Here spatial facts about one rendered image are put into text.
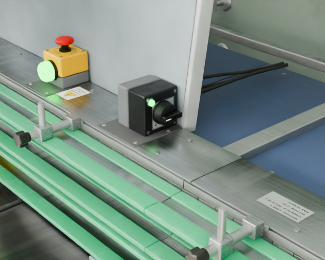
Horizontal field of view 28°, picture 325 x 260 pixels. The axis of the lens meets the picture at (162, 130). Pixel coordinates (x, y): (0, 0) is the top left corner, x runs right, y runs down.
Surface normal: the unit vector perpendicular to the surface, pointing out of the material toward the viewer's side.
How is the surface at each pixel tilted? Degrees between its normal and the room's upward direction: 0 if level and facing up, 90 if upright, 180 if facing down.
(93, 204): 90
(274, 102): 90
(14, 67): 90
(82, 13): 0
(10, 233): 90
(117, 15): 0
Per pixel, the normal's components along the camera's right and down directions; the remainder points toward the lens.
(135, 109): -0.76, 0.29
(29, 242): -0.01, -0.89
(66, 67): 0.65, 0.33
